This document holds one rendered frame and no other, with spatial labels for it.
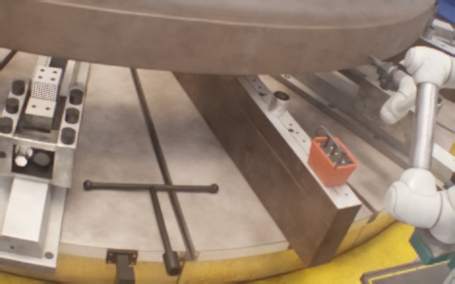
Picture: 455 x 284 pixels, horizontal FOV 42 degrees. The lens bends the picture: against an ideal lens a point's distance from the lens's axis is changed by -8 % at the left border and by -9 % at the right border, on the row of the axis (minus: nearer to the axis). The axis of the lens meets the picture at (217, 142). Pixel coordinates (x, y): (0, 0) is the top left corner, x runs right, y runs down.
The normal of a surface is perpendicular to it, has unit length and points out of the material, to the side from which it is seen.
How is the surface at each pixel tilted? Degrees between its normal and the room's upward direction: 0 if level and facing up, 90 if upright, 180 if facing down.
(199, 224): 0
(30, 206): 0
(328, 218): 90
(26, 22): 90
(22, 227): 0
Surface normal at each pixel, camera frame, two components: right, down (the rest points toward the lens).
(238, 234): 0.26, -0.77
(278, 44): 0.40, 0.63
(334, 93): -0.53, 0.05
